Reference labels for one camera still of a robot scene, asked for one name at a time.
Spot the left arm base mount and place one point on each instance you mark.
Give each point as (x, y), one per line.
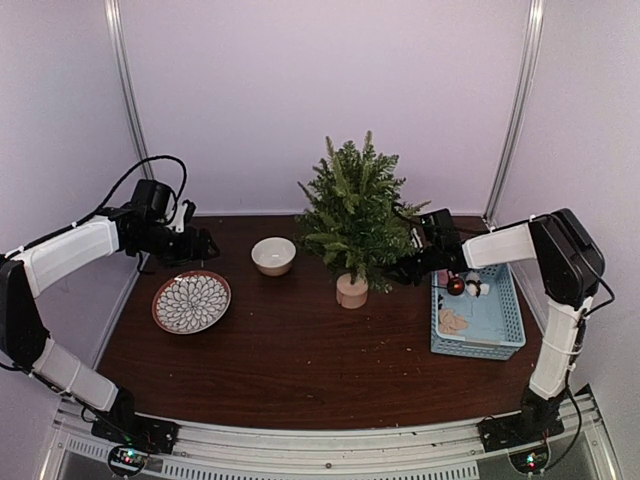
(135, 430)

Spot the white ceramic bowl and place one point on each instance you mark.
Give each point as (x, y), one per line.
(273, 256)

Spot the white cotton ornament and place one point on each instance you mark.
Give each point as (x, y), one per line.
(475, 286)

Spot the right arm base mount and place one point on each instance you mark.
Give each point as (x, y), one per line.
(533, 423)

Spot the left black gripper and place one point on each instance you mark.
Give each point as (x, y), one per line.
(189, 253)

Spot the aluminium corner post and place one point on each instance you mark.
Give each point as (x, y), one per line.
(528, 64)
(117, 36)

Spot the beige bow ornament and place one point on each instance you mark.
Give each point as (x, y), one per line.
(449, 323)

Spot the small green christmas tree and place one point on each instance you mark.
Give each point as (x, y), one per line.
(356, 220)

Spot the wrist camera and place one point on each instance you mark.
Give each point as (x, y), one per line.
(439, 229)
(182, 216)

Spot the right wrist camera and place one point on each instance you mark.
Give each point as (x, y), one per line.
(439, 229)

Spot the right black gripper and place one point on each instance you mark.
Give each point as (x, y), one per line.
(405, 276)

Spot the light blue plastic basket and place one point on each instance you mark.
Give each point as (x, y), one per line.
(496, 330)

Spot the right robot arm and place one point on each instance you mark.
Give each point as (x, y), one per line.
(571, 267)

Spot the left aluminium corner post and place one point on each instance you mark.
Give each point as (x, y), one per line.
(117, 36)

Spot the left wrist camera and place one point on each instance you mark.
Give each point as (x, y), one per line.
(182, 216)

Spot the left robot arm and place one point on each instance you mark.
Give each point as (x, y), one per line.
(143, 225)

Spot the right aluminium corner post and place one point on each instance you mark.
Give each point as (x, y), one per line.
(528, 64)

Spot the red bauble ornament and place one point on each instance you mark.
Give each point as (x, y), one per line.
(455, 286)

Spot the patterned ceramic plate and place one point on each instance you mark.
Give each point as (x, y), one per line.
(191, 302)

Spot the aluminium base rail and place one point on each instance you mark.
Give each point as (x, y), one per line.
(453, 450)

